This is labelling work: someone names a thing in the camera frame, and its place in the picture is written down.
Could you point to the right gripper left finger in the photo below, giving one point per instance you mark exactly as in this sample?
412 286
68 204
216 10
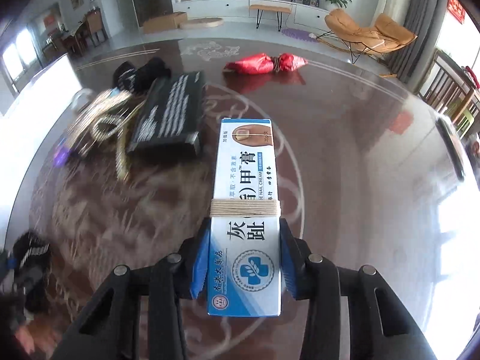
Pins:
108 325

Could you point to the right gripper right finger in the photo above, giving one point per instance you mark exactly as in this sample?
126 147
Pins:
380 326

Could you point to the white blue ointment box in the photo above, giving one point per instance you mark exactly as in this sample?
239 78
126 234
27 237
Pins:
244 270

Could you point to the black fuzzy scrunchie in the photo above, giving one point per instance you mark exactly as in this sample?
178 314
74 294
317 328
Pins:
138 80

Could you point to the red packet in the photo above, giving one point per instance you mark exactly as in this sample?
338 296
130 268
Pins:
265 64

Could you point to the gold hair claw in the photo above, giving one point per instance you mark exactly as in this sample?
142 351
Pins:
108 125

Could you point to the black text-printed box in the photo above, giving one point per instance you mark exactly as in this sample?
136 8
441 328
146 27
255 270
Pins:
170 120

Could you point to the white board panel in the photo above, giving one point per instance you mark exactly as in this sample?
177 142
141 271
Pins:
31 117

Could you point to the rhinestone silver hair claw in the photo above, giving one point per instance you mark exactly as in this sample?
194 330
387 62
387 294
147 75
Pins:
103 103

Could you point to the wooden dining chair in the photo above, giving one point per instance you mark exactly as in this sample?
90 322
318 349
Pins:
451 91

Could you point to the orange lounge chair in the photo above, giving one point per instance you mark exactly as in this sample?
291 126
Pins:
344 34

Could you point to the purple floor mat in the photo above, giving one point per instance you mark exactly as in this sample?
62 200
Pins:
299 34

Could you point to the cardboard box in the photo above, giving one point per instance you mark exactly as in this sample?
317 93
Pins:
164 23

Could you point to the round wooden floor mat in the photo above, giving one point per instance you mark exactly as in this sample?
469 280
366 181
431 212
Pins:
202 23

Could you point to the white tv cabinet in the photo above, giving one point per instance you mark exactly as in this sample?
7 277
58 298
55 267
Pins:
302 16

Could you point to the wooden bench black legs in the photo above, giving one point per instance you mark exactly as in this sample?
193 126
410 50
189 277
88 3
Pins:
277 11

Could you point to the grey curtain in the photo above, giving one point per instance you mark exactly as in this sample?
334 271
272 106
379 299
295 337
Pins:
424 18

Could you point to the red wall poster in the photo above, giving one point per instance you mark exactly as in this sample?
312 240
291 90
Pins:
456 9

